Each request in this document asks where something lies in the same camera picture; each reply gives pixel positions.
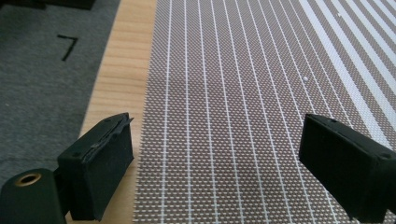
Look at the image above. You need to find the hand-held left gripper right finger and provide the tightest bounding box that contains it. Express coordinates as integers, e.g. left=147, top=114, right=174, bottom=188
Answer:
left=298, top=113, right=396, bottom=224

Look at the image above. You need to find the brown white striped woven placemat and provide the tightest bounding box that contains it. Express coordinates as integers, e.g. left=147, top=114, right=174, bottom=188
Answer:
left=132, top=0, right=396, bottom=224

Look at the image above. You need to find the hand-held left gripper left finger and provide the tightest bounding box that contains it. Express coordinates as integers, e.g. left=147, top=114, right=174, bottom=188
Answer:
left=57, top=112, right=135, bottom=222

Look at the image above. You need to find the dark furniture base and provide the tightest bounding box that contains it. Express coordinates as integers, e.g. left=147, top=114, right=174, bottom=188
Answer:
left=0, top=0, right=97, bottom=11

